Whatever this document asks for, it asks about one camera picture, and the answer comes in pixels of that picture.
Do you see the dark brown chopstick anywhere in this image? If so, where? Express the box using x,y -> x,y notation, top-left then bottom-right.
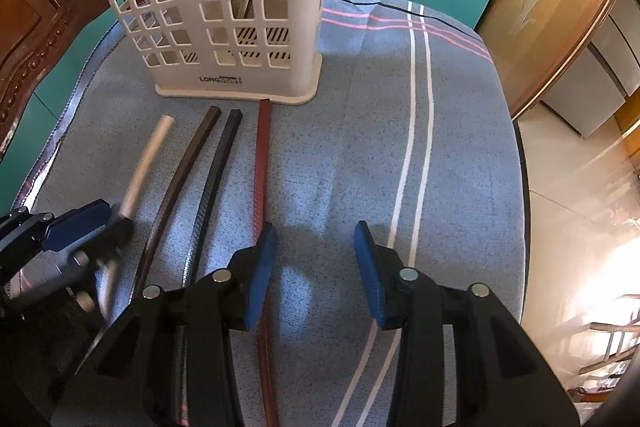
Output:
127,105 -> 222,303

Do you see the red chopstick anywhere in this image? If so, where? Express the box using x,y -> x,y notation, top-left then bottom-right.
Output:
251,98 -> 280,427

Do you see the white chopstick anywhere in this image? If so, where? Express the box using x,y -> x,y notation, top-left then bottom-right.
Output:
97,114 -> 176,315

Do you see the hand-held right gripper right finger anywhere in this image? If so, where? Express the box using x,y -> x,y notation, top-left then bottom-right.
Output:
354,221 -> 581,427

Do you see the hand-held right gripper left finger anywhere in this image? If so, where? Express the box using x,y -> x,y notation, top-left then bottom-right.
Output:
50,222 -> 279,427

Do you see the white plastic utensil holder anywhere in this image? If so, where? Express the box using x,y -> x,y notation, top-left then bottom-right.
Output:
76,0 -> 335,106

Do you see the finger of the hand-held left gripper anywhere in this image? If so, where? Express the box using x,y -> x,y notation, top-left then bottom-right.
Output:
0,200 -> 112,258
65,218 -> 135,278

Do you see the black chopstick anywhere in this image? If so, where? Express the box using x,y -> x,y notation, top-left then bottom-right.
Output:
180,108 -> 244,293

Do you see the silver refrigerator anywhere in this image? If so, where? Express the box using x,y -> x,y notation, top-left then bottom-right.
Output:
542,0 -> 640,138

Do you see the carved wooden chair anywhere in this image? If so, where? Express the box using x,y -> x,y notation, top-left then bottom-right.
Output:
0,0 -> 121,158

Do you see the blue striped towel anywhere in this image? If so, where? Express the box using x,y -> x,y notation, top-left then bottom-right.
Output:
10,0 -> 526,427

